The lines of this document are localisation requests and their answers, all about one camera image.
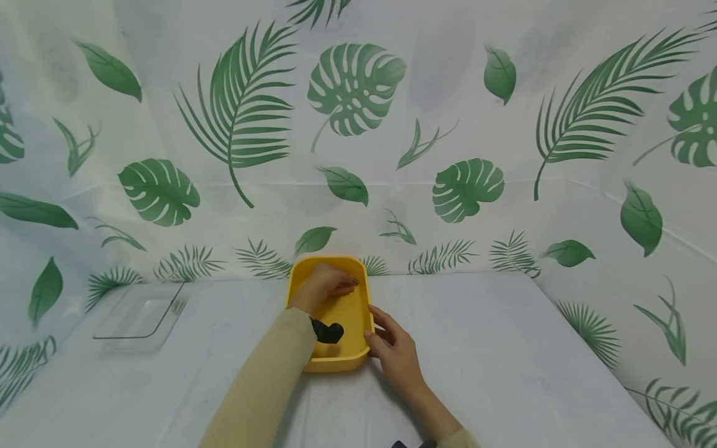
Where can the person's left fingers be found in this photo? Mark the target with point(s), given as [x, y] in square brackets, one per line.
[343, 284]

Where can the person's right forearm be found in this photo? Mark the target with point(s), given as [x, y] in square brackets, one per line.
[440, 420]

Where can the person's right index finger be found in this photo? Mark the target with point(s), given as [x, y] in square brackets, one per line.
[385, 317]

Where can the clear plastic tray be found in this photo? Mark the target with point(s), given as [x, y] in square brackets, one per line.
[140, 318]

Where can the yellow plastic tray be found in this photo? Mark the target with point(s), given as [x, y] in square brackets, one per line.
[350, 317]

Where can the person's left forearm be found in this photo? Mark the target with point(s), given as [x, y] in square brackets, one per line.
[263, 386]

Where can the person's right thumb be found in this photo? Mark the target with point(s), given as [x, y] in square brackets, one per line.
[374, 344]

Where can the person's right hand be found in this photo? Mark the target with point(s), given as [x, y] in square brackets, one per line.
[400, 358]

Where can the person's left hand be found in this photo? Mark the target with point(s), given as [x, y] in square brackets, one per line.
[319, 283]

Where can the black wrist band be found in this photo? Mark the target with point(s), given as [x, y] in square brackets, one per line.
[413, 444]
[327, 331]

